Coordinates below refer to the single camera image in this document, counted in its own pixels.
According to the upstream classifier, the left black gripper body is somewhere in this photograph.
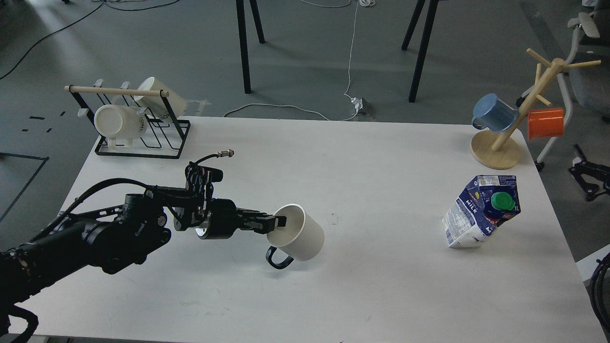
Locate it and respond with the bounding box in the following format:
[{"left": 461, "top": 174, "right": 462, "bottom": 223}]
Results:
[{"left": 195, "top": 198, "right": 240, "bottom": 240}]

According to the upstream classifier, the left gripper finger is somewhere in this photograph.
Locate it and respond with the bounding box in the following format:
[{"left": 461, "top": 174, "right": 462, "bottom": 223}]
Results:
[
  {"left": 238, "top": 221, "right": 275, "bottom": 234},
  {"left": 237, "top": 208, "right": 287, "bottom": 229}
]

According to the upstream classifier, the white mug with black handle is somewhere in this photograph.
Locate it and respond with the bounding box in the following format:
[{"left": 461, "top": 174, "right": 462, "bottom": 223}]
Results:
[{"left": 265, "top": 203, "right": 325, "bottom": 269}]

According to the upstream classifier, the blue milk carton green cap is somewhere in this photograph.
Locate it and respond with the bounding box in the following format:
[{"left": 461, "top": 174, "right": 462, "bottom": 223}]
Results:
[{"left": 442, "top": 174, "right": 521, "bottom": 248}]

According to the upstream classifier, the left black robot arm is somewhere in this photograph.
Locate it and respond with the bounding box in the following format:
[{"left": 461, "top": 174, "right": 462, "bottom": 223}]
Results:
[{"left": 0, "top": 150, "right": 287, "bottom": 343}]

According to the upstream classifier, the white mug rear on rack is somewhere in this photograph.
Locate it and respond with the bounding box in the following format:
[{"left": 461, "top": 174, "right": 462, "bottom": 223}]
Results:
[{"left": 133, "top": 77, "right": 187, "bottom": 123}]

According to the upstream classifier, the white mug on rack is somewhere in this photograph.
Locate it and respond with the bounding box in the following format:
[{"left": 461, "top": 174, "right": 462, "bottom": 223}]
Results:
[
  {"left": 133, "top": 77, "right": 187, "bottom": 123},
  {"left": 94, "top": 104, "right": 148, "bottom": 149}
]

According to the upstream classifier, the white mug front on rack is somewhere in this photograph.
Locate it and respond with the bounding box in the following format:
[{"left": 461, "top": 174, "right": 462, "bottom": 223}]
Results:
[{"left": 94, "top": 104, "right": 148, "bottom": 149}]

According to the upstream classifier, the grey power adapter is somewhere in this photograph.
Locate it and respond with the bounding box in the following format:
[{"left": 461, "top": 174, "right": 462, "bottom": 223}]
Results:
[{"left": 351, "top": 96, "right": 375, "bottom": 116}]

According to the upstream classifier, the black table leg left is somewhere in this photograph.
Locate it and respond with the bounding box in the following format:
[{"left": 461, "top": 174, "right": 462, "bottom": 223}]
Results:
[{"left": 235, "top": 0, "right": 266, "bottom": 94}]

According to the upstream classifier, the black table leg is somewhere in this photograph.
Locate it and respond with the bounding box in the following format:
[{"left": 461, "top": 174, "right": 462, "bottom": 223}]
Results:
[
  {"left": 235, "top": 0, "right": 266, "bottom": 94},
  {"left": 401, "top": 0, "right": 439, "bottom": 103}
]

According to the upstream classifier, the wooden mug tree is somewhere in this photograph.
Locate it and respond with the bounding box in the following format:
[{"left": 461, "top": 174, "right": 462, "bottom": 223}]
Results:
[{"left": 470, "top": 48, "right": 601, "bottom": 170}]

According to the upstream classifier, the blue mug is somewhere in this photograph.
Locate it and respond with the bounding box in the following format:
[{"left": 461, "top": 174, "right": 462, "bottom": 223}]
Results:
[{"left": 471, "top": 93, "right": 519, "bottom": 133}]

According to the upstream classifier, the black table leg right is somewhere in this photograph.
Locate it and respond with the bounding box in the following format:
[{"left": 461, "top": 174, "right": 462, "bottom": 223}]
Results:
[{"left": 401, "top": 0, "right": 439, "bottom": 103}]

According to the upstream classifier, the orange mug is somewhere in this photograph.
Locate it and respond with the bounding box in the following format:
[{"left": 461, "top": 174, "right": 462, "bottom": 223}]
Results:
[{"left": 527, "top": 107, "right": 564, "bottom": 140}]

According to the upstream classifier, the grey office chair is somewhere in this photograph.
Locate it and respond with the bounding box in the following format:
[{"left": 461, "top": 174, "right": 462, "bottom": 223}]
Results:
[{"left": 517, "top": 0, "right": 610, "bottom": 172}]

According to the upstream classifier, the black wire dish rack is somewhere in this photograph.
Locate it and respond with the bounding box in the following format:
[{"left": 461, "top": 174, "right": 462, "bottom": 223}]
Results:
[{"left": 64, "top": 82, "right": 191, "bottom": 159}]

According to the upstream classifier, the white power cable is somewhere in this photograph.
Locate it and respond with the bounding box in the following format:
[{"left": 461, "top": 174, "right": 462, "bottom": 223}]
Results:
[{"left": 224, "top": 0, "right": 377, "bottom": 121}]

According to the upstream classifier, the black floor cable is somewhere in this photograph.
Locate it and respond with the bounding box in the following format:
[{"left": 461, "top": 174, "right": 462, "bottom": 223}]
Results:
[{"left": 0, "top": 0, "right": 180, "bottom": 81}]

